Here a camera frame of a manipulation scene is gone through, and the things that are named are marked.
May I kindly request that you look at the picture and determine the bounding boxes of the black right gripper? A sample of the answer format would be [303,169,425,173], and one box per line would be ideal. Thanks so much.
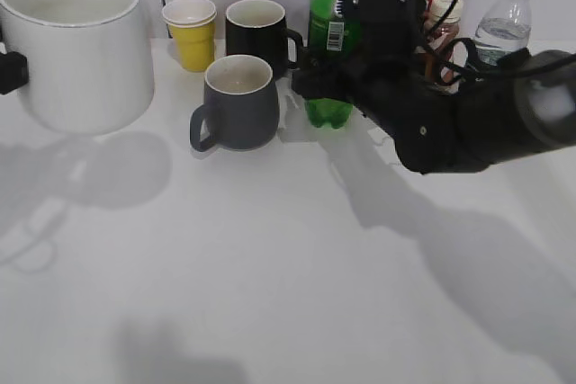
[291,49,458,174]

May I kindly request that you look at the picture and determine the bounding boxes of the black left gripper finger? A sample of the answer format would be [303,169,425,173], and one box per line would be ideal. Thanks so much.
[0,51,29,95]

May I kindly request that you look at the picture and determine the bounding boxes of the large white ceramic mug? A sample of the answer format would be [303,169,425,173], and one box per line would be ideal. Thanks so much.
[1,0,155,135]

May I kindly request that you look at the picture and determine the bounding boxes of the green plastic soda bottle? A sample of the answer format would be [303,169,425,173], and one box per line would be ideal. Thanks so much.
[305,0,361,129]

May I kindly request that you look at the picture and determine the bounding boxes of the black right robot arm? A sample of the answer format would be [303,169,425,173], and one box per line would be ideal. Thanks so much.
[292,54,575,174]

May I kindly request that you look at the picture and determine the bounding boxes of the yellow paper cup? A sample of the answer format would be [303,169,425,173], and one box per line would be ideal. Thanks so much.
[162,0,217,72]

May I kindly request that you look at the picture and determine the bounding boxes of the black ceramic mug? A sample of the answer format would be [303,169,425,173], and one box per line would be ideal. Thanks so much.
[225,0,304,79]

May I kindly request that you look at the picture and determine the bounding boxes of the grey ceramic mug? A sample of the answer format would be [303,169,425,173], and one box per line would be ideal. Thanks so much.
[189,54,280,152]

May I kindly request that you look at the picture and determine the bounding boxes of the clear water bottle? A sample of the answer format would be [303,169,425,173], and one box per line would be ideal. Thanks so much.
[473,0,532,66]

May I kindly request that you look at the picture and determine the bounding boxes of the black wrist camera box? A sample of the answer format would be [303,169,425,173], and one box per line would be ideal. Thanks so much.
[334,0,427,60]

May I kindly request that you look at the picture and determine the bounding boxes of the black camera cable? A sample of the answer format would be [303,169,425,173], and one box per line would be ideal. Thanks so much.
[411,0,541,88]

